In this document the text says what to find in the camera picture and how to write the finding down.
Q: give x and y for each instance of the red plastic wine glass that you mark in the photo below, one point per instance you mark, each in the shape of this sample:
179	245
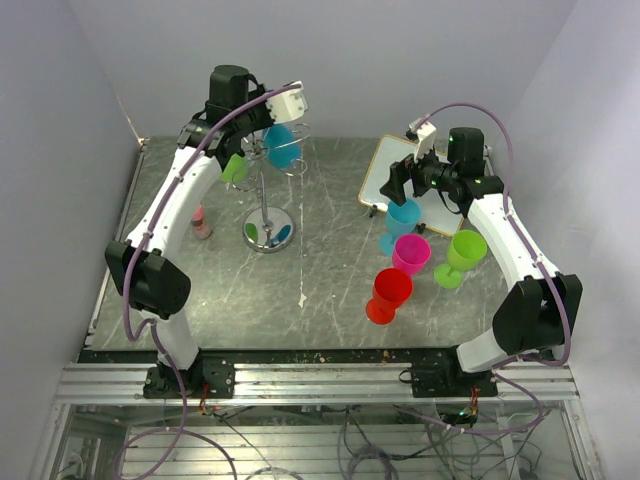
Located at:
391	289

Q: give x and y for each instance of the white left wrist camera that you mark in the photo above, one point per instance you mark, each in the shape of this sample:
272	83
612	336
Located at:
288	105

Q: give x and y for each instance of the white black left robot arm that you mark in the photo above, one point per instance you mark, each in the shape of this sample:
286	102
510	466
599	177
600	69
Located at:
154	290

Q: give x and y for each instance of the blue plastic wine glass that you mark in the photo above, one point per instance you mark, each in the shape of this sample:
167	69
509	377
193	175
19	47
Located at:
282	148

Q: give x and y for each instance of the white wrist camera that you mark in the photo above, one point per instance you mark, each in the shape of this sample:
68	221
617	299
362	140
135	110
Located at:
422	133
288	105

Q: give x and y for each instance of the green plastic wine glass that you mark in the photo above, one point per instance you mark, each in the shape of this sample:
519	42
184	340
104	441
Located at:
235	170

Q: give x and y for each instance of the aluminium mounting rail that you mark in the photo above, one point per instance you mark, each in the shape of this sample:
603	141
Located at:
288	384

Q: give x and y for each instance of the yellow framed whiteboard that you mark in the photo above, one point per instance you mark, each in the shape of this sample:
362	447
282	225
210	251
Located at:
435	215

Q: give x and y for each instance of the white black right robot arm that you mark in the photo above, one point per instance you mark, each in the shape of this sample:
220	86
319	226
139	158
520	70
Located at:
535	321

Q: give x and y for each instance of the pink capped spice bottle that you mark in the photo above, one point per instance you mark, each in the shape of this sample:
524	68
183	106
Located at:
199	225

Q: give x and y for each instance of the pink plastic wine glass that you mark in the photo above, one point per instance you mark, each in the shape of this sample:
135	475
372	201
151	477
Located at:
410	254

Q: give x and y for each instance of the chrome wine glass rack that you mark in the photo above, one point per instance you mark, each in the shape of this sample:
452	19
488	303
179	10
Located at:
268	229

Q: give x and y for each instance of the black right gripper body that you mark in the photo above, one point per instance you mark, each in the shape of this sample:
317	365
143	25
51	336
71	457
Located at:
425	174

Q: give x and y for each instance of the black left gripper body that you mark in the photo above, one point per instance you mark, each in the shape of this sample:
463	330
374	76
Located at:
255	119

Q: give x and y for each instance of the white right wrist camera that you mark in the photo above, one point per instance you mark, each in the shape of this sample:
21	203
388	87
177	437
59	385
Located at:
422	133

